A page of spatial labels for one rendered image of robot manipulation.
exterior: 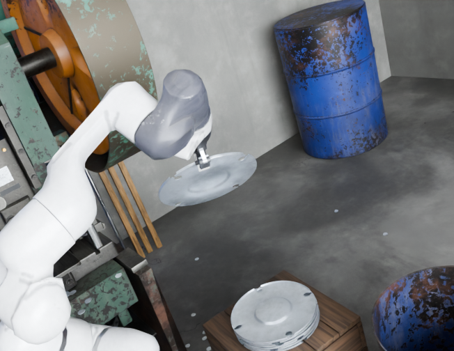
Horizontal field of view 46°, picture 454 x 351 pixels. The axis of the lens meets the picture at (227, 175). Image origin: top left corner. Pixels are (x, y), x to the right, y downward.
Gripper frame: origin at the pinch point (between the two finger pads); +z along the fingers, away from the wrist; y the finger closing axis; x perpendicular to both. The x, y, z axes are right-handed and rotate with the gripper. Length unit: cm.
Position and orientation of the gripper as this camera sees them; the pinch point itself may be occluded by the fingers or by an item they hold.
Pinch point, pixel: (201, 161)
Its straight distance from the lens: 137.4
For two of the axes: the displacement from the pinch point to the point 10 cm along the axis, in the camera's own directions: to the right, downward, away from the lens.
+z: 0.5, 3.6, 9.3
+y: -3.5, -8.7, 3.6
